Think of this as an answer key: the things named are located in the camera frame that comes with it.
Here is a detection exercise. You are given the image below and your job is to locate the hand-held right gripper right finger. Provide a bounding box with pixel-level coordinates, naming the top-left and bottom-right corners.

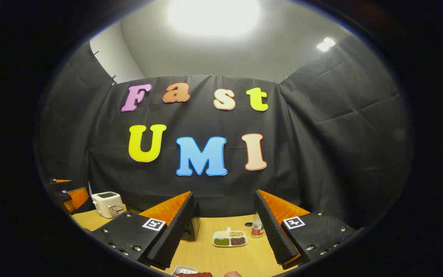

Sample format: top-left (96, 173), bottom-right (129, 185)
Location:
top-left (255, 190), bottom-right (356, 270)

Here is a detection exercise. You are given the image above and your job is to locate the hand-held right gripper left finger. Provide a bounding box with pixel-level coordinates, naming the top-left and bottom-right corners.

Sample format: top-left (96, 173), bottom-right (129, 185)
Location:
top-left (91, 192), bottom-right (195, 269)

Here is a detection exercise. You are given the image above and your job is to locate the white food tray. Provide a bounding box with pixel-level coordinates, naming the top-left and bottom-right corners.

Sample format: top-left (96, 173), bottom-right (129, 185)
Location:
top-left (172, 265), bottom-right (199, 277)

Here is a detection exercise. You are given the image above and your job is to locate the clear bottle with red label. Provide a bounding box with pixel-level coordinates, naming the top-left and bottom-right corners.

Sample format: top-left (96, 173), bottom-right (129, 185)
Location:
top-left (251, 212), bottom-right (265, 239)

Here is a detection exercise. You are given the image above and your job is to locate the white toaster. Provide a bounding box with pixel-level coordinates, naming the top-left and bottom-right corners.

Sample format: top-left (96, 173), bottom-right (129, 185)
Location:
top-left (92, 192), bottom-right (124, 219)

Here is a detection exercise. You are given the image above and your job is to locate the white divided bean plate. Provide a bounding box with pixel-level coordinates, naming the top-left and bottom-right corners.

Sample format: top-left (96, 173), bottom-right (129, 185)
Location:
top-left (213, 227), bottom-right (248, 247)

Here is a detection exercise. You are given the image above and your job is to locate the black backdrop cloth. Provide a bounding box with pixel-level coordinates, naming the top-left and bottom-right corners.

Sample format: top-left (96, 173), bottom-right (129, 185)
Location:
top-left (35, 35), bottom-right (414, 231)

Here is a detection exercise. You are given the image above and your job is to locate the small ceiling light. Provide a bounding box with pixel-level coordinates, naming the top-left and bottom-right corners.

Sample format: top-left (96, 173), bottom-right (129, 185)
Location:
top-left (317, 37), bottom-right (336, 52)

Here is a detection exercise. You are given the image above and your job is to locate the large ceiling light panel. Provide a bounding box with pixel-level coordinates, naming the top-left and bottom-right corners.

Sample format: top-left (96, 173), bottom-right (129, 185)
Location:
top-left (167, 0), bottom-right (263, 37)

